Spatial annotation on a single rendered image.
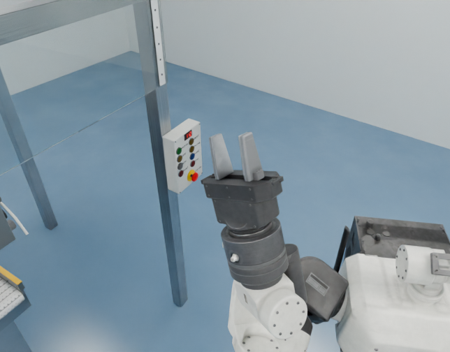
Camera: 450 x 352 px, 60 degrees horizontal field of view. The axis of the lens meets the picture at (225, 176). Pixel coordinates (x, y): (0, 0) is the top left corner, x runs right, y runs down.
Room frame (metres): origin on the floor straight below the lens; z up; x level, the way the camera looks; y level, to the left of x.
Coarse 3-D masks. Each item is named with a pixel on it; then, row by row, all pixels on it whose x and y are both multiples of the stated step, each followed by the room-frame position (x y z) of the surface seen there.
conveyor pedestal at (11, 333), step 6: (12, 324) 0.78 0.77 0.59; (6, 330) 0.76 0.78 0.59; (12, 330) 0.77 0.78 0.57; (18, 330) 0.79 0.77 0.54; (0, 336) 0.74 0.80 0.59; (6, 336) 0.75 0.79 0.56; (12, 336) 0.76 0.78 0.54; (18, 336) 0.78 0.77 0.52; (0, 342) 0.73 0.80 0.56; (6, 342) 0.74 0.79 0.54; (12, 342) 0.76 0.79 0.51; (18, 342) 0.77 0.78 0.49; (24, 342) 0.78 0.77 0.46; (0, 348) 0.72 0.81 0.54; (6, 348) 0.74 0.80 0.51; (12, 348) 0.75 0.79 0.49; (18, 348) 0.76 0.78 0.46; (24, 348) 0.78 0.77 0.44
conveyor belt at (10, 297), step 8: (0, 280) 0.79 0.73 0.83; (0, 288) 0.76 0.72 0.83; (8, 288) 0.76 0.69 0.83; (0, 296) 0.73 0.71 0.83; (8, 296) 0.73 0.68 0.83; (16, 296) 0.74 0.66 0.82; (0, 304) 0.70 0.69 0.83; (8, 304) 0.71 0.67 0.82; (16, 304) 0.72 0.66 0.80; (0, 312) 0.68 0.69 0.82; (8, 312) 0.70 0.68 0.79
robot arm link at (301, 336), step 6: (300, 330) 0.39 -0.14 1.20; (294, 336) 0.38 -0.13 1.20; (300, 336) 0.39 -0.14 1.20; (306, 336) 0.39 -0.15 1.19; (282, 342) 0.37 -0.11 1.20; (288, 342) 0.37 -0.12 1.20; (294, 342) 0.37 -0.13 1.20; (300, 342) 0.38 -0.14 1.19; (306, 342) 0.38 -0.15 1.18; (282, 348) 0.37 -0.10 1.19; (288, 348) 0.37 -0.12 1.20; (294, 348) 0.37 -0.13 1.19; (300, 348) 0.37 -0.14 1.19; (306, 348) 0.38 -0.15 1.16
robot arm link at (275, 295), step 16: (288, 256) 0.38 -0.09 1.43; (240, 272) 0.35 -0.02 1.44; (256, 272) 0.34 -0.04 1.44; (272, 272) 0.34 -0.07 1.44; (288, 272) 0.38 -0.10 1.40; (240, 288) 0.36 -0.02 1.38; (256, 288) 0.34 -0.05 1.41; (272, 288) 0.34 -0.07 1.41; (288, 288) 0.35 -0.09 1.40; (304, 288) 0.37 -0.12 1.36; (256, 304) 0.32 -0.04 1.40; (272, 304) 0.31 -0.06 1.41; (288, 304) 0.31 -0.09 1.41; (304, 304) 0.32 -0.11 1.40; (272, 320) 0.30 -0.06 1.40; (288, 320) 0.30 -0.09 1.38; (304, 320) 0.31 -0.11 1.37; (288, 336) 0.29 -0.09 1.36
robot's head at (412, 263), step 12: (408, 252) 0.45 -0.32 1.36; (420, 252) 0.45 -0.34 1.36; (432, 252) 0.45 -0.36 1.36; (444, 252) 0.45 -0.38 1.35; (396, 264) 0.47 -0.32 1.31; (408, 264) 0.43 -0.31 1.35; (420, 264) 0.43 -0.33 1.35; (444, 264) 0.43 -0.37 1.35; (408, 276) 0.42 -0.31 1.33; (420, 276) 0.42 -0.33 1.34; (432, 276) 0.41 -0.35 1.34; (444, 276) 0.42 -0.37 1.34; (420, 288) 0.43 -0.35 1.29; (432, 288) 0.42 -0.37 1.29; (432, 300) 0.41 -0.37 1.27
